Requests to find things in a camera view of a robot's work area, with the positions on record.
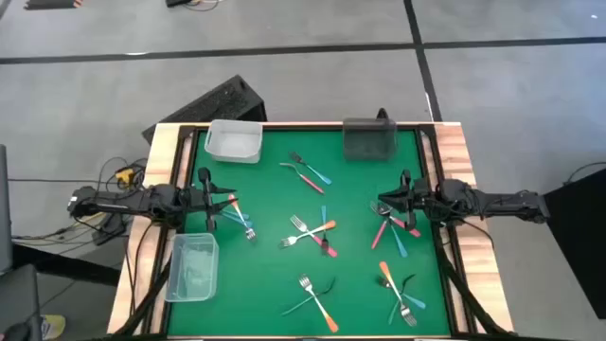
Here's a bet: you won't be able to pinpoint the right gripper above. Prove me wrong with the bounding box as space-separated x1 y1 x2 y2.
378 169 445 232

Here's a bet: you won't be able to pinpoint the white plastic bin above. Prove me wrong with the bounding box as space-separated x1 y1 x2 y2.
204 118 264 165

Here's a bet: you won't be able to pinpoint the large black box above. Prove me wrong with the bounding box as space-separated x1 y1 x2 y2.
543 168 606 321

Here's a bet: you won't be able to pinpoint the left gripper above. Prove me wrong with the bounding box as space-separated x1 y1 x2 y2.
178 167 240 234

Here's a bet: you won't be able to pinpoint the yellow and blue object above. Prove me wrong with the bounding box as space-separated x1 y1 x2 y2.
40 313 67 340

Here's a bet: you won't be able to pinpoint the orange items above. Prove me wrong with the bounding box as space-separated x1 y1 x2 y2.
277 219 338 250

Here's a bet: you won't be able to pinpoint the dark smoky plastic bin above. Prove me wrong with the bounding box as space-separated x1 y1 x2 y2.
342 117 398 161

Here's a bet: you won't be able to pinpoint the black floor cable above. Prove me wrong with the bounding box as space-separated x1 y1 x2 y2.
561 160 606 187

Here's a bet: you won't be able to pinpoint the green table mat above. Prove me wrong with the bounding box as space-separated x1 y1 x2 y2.
166 128 452 337

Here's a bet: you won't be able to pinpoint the black device with cables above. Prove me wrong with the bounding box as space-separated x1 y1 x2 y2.
165 0 222 12

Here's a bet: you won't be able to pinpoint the black diagonal frame strut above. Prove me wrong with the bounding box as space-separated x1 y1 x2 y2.
115 258 172 336
434 231 508 336

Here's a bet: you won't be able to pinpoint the black perforated floor box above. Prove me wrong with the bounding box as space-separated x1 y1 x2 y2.
141 74 269 146

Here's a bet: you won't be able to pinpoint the black orange-edged floor mat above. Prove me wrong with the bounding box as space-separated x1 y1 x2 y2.
23 0 84 10

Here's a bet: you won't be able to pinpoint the clear plastic bin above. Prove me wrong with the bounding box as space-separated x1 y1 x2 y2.
164 232 221 303

